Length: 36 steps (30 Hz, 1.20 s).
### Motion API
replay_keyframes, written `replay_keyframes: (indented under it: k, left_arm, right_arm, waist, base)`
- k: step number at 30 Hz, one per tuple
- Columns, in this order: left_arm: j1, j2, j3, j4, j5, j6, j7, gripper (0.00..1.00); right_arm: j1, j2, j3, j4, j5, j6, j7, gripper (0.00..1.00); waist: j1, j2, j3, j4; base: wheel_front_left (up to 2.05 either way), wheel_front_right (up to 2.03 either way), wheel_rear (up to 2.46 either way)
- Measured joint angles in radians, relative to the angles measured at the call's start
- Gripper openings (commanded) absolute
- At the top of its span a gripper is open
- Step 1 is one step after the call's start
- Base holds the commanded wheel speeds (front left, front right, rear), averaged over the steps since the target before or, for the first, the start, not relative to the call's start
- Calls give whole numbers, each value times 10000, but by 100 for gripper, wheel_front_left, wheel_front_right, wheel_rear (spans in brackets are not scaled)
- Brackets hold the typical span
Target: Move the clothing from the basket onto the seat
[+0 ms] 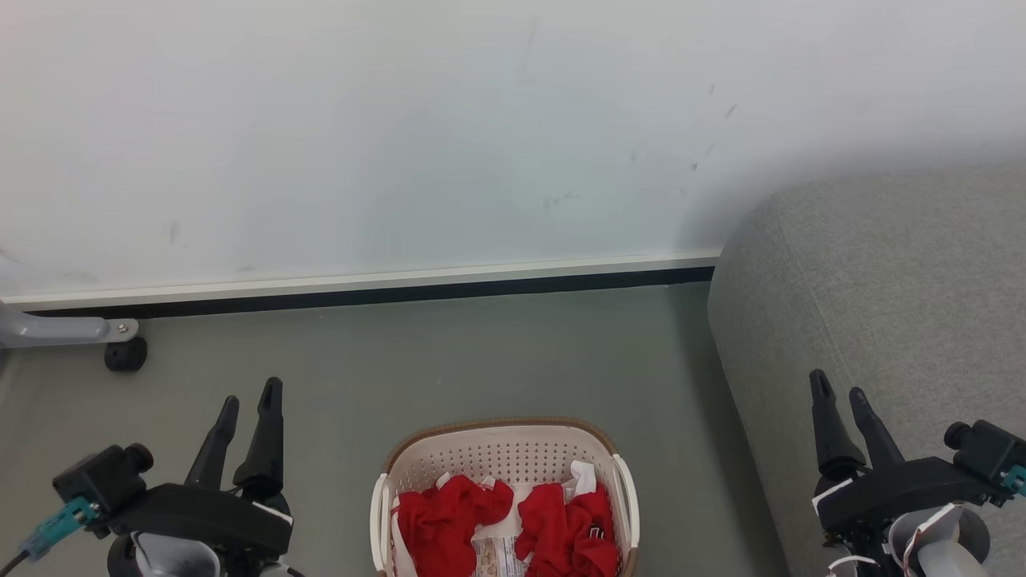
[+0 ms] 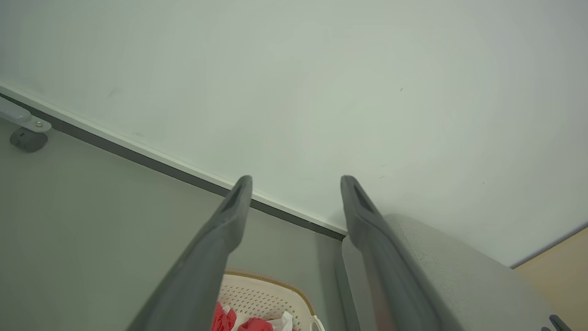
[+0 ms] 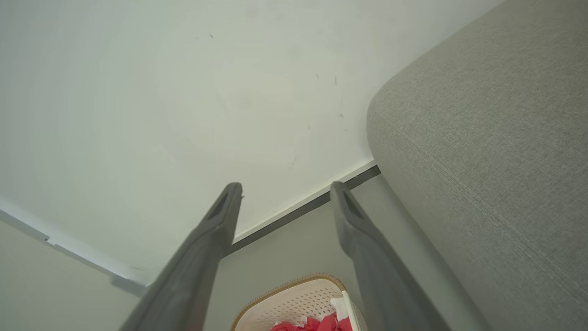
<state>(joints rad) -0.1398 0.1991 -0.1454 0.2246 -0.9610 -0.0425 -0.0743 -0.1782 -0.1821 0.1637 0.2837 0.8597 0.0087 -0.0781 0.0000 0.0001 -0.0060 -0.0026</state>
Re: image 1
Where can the black caster wheel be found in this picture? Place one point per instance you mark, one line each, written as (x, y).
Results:
(126, 355)

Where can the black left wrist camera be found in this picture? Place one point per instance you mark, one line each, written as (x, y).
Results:
(100, 477)

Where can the white black baseboard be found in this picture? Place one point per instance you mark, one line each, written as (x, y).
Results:
(361, 288)

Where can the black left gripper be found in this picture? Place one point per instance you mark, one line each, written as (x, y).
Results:
(200, 513)

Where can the teal left camera connector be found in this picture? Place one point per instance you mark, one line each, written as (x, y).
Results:
(60, 525)

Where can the white plastic laundry basket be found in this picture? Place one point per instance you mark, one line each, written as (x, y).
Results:
(497, 453)

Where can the grey metal stand leg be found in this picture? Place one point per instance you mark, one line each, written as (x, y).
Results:
(48, 330)

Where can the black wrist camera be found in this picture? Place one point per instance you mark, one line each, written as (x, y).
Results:
(990, 449)
(100, 477)

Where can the teal right camera connector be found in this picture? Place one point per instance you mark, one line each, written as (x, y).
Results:
(1016, 479)

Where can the teal camera connector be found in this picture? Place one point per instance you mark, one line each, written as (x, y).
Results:
(60, 525)
(1016, 479)

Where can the white cloth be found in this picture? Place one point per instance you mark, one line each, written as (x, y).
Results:
(583, 478)

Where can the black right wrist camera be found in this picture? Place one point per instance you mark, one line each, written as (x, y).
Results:
(990, 449)

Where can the printed plastic package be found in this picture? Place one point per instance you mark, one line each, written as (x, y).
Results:
(498, 557)

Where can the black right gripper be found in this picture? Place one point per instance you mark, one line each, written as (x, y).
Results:
(906, 485)

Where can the grey fabric sofa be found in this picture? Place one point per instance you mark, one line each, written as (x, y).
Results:
(882, 288)

